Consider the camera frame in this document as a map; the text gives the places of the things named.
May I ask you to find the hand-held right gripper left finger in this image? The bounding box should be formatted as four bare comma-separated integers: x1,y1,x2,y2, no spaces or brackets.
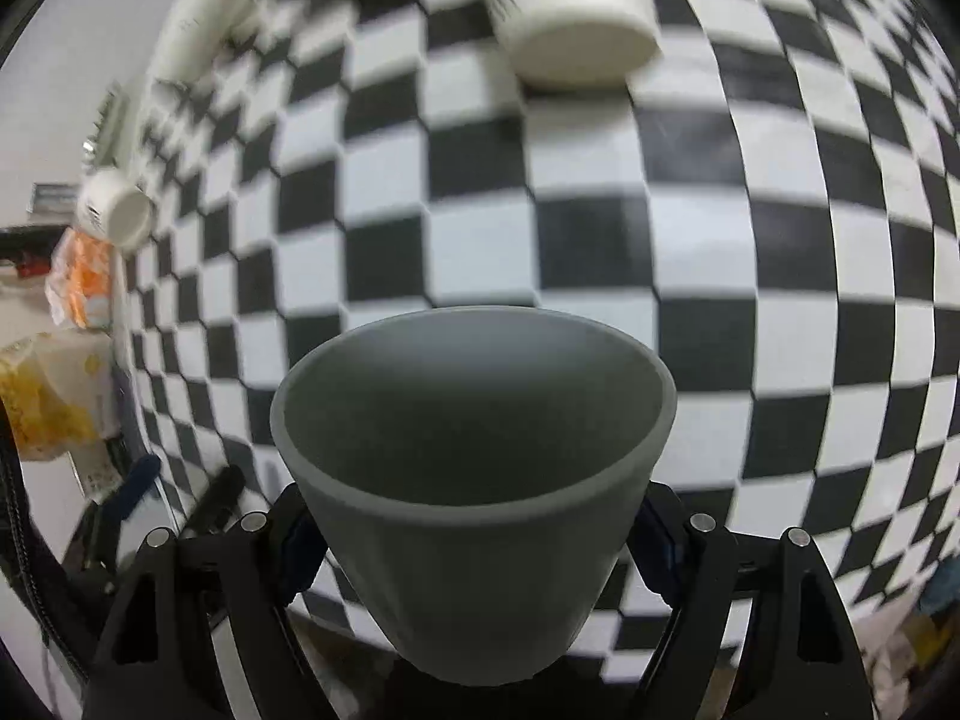
81,484,340,720

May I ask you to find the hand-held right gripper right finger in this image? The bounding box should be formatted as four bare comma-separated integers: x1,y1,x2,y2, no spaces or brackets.
621,481,875,720

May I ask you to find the grey cup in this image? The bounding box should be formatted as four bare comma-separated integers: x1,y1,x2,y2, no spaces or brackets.
269,305,678,686

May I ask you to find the large white cup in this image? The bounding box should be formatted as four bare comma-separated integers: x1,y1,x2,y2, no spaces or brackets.
471,0,662,87

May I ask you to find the black marker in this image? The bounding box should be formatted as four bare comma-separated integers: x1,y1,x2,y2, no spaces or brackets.
187,465,247,533

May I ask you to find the blue pen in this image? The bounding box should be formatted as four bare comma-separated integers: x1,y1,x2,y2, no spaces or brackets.
105,454,162,530

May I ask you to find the yellow plastic bag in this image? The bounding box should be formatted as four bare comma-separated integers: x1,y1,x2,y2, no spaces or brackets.
0,331,113,462

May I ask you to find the checkered black and white cloth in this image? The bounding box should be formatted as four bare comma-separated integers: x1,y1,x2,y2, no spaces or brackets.
112,0,960,683

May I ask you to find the orange and white packet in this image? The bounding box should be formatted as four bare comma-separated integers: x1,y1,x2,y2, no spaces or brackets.
45,229,115,329

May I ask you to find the tall white bottle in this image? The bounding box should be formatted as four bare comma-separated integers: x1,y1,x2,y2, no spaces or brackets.
152,0,260,83

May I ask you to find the black cable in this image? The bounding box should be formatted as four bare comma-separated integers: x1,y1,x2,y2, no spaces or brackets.
0,397,98,680

